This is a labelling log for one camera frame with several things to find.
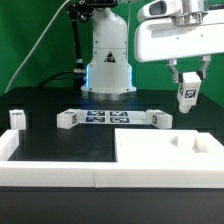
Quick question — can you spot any white cable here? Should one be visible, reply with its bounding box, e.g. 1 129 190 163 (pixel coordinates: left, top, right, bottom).
4 0 72 94

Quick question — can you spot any white U-shaped obstacle fence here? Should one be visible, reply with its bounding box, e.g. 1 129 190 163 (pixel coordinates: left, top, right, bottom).
0 130 224 188

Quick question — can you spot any white square tabletop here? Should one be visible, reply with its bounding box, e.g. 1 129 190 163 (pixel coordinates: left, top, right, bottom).
115 129 224 164

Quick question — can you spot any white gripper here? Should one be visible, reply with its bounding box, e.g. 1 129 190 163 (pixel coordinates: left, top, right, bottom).
134 14 224 83

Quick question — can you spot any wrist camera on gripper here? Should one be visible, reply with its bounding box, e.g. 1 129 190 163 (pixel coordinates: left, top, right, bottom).
137 0 181 22

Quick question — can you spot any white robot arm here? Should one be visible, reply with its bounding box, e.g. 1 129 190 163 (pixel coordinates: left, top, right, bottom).
81 0 224 100

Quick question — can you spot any black cable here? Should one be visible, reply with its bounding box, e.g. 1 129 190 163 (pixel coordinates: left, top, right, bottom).
38 70 87 88

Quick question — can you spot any white sheet with AprilTags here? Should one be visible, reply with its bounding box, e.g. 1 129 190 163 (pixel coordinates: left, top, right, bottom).
80 110 149 125

